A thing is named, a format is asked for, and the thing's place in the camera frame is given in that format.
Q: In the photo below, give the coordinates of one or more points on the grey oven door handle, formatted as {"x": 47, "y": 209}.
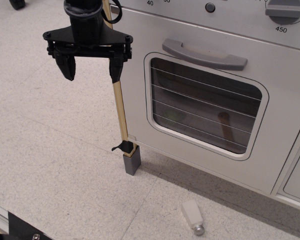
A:
{"x": 206, "y": 59}

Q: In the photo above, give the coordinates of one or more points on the white oven door with window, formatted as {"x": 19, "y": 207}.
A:
{"x": 263, "y": 100}

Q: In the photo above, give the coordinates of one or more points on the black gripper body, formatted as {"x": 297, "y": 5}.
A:
{"x": 88, "y": 34}

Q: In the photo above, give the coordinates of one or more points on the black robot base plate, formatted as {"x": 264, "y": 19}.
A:
{"x": 24, "y": 231}

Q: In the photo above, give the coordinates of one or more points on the black cable tie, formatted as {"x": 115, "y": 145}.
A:
{"x": 125, "y": 146}

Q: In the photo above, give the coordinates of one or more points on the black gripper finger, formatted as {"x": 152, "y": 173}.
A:
{"x": 66, "y": 64}
{"x": 116, "y": 63}

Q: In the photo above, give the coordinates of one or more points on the green item inside oven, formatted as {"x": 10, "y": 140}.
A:
{"x": 174, "y": 115}

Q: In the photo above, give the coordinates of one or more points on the grey round button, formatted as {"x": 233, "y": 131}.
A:
{"x": 210, "y": 7}

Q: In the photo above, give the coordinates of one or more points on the grey leg foot cap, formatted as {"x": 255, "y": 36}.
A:
{"x": 132, "y": 163}

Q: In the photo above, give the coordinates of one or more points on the wooden fork inside oven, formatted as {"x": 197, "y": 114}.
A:
{"x": 224, "y": 120}

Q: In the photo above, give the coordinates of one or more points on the white salt shaker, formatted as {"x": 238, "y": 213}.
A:
{"x": 193, "y": 216}

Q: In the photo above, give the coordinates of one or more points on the grey temperature knob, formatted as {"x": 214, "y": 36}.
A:
{"x": 283, "y": 12}

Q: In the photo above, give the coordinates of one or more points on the black caster wheel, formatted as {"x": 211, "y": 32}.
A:
{"x": 17, "y": 4}

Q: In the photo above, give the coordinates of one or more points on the wooden corner leg post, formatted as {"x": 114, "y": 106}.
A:
{"x": 121, "y": 115}

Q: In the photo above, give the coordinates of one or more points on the white toy oven cabinet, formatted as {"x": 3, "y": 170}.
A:
{"x": 241, "y": 17}

